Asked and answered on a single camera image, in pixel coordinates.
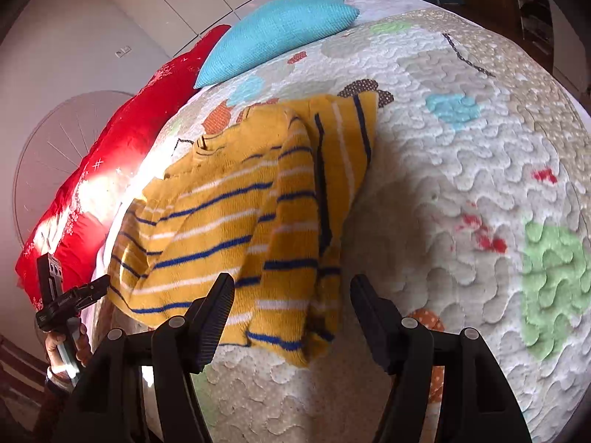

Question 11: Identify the yellow striped knit sweater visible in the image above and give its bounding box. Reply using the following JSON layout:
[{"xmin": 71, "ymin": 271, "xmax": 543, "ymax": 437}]
[{"xmin": 107, "ymin": 91, "xmax": 379, "ymax": 369}]

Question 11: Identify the white round headboard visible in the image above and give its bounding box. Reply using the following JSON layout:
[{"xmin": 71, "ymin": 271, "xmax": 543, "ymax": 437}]
[{"xmin": 12, "ymin": 91, "xmax": 134, "ymax": 250}]

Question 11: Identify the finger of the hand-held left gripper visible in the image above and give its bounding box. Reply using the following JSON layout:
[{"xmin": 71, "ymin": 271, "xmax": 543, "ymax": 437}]
[{"xmin": 74, "ymin": 274, "xmax": 112, "ymax": 311}]

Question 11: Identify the patchwork quilted bedspread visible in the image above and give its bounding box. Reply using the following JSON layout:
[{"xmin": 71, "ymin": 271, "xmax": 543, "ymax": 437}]
[{"xmin": 95, "ymin": 0, "xmax": 591, "ymax": 443}]

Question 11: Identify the person's left hand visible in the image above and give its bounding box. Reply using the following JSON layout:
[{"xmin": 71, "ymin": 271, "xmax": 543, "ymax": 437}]
[{"xmin": 44, "ymin": 322, "xmax": 93, "ymax": 372}]

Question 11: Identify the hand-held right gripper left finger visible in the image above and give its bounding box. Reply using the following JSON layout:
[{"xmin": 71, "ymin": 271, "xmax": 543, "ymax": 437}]
[{"xmin": 52, "ymin": 272, "xmax": 236, "ymax": 443}]

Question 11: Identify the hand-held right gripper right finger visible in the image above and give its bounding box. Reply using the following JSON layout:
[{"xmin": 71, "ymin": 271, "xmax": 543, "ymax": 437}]
[{"xmin": 350, "ymin": 274, "xmax": 533, "ymax": 443}]

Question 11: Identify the person's left forearm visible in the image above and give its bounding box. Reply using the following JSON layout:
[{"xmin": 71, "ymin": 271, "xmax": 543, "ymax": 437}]
[{"xmin": 32, "ymin": 365, "xmax": 84, "ymax": 443}]

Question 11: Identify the turquoise knit pillow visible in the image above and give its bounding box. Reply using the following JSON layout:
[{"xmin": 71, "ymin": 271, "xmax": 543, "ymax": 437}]
[{"xmin": 194, "ymin": 0, "xmax": 361, "ymax": 90}]

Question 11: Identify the red patterned pillow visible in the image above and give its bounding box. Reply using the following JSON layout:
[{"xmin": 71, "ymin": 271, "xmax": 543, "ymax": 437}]
[{"xmin": 15, "ymin": 24, "xmax": 232, "ymax": 317}]

